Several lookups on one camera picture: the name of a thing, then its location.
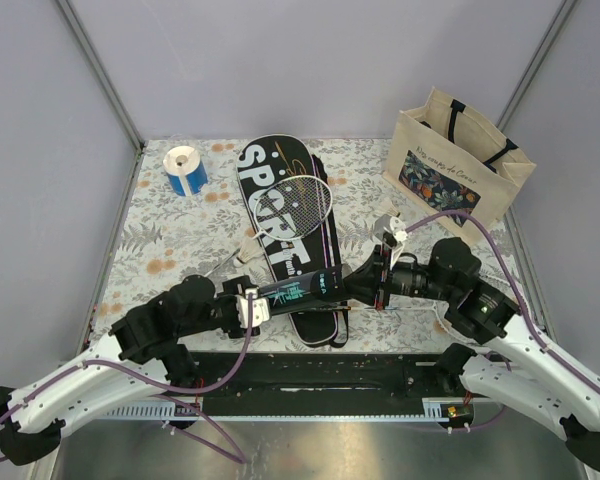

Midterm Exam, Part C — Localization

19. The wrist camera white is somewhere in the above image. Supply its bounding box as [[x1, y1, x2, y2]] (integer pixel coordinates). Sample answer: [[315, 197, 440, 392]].
[[236, 295, 272, 329], [373, 214, 408, 268]]

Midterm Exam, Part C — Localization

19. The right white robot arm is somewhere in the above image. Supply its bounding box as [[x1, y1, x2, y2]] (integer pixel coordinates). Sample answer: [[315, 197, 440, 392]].
[[344, 238, 600, 472]]

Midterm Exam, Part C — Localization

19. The black teal shuttlecock tube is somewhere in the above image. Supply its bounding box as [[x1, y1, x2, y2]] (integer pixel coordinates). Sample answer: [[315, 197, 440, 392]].
[[259, 265, 349, 316]]

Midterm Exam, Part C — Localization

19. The white badminton racket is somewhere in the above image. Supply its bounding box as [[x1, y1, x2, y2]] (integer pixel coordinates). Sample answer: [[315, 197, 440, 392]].
[[204, 175, 333, 277]]

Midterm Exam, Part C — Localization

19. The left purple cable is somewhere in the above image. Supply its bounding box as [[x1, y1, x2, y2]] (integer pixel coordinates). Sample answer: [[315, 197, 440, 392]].
[[0, 292, 259, 464]]

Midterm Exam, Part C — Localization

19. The black handled badminton racket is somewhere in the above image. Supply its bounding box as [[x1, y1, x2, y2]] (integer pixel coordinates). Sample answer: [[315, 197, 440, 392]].
[[289, 277, 519, 347]]

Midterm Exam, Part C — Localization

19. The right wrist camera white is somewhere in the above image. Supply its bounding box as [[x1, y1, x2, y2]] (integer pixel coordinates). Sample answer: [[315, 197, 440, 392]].
[[373, 214, 408, 268]]

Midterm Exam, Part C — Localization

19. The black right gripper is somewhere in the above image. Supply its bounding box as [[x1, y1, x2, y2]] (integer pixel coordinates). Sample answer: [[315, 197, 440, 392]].
[[332, 241, 455, 310]]

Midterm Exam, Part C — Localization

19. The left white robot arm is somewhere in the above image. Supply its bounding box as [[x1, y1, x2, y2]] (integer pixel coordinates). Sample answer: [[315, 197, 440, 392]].
[[0, 275, 271, 466]]

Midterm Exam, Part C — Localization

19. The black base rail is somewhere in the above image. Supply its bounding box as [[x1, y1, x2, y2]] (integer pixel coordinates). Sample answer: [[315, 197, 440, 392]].
[[196, 353, 466, 419]]

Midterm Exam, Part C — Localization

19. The black racket cover bag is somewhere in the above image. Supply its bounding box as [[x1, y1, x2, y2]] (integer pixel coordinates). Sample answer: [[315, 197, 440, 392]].
[[236, 134, 349, 348]]

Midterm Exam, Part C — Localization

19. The beige floral tote bag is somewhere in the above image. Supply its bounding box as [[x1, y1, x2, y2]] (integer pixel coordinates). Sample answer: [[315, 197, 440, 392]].
[[383, 88, 536, 229]]

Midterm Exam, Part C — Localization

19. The blue white tape roll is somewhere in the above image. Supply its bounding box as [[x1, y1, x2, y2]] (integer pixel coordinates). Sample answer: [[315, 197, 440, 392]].
[[163, 146, 208, 196]]

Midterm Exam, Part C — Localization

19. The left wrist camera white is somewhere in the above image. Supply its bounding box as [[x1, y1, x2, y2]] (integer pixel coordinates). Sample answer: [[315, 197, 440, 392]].
[[236, 295, 272, 329]]

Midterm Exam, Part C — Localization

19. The white feather shuttlecock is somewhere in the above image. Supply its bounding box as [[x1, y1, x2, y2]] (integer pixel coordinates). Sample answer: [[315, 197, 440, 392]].
[[232, 237, 262, 267], [378, 198, 401, 218]]

